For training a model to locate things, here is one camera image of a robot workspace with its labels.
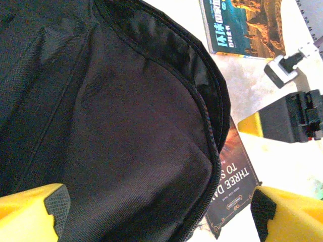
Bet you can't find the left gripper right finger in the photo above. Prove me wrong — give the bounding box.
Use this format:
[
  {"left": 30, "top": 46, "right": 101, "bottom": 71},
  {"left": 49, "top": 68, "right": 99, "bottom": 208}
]
[{"left": 251, "top": 186, "right": 323, "bottom": 242}]

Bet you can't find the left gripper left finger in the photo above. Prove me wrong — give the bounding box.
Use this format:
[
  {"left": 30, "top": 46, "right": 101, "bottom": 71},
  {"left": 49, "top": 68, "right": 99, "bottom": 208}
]
[{"left": 0, "top": 183, "right": 71, "bottom": 242}]

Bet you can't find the Three Days To See book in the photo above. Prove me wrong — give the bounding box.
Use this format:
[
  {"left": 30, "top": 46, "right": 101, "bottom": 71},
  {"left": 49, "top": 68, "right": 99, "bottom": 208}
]
[{"left": 201, "top": 120, "right": 261, "bottom": 240}]

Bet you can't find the teal travel book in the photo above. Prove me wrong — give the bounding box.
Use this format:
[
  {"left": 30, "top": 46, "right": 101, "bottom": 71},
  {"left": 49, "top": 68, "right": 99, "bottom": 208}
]
[{"left": 199, "top": 0, "right": 287, "bottom": 60}]

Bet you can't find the black fabric backpack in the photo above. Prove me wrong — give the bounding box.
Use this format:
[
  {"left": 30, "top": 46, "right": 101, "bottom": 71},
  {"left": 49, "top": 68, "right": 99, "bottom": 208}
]
[{"left": 0, "top": 0, "right": 232, "bottom": 242}]

